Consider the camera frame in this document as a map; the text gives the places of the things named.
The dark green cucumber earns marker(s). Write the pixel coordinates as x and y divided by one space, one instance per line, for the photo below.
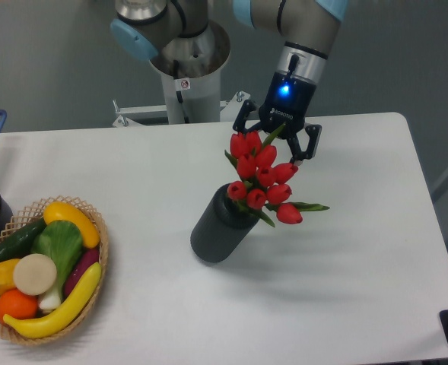
18 244

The metal mounting bracket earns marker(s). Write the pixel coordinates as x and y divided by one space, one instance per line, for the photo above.
157 114

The beige round disc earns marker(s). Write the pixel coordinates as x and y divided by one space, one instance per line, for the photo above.
34 274

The orange fruit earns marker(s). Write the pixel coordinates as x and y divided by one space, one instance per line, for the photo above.
17 305

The green bok choy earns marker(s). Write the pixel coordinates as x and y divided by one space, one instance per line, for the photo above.
62 242

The dark grey ribbed vase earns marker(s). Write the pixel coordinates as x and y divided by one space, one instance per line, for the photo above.
221 228

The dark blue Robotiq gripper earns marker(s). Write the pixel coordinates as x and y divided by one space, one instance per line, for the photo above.
289 95

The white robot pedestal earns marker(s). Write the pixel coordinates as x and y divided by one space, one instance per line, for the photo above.
192 100

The yellow squash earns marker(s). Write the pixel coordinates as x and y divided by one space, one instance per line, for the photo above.
62 211

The yellow banana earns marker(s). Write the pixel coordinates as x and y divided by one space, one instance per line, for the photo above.
63 316

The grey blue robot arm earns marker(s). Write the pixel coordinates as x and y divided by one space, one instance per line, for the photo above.
189 49

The woven wicker basket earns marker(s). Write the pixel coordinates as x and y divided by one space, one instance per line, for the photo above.
34 212

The red tulip bouquet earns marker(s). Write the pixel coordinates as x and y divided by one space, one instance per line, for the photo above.
262 183

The purple sweet potato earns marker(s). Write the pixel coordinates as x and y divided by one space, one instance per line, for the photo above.
88 258

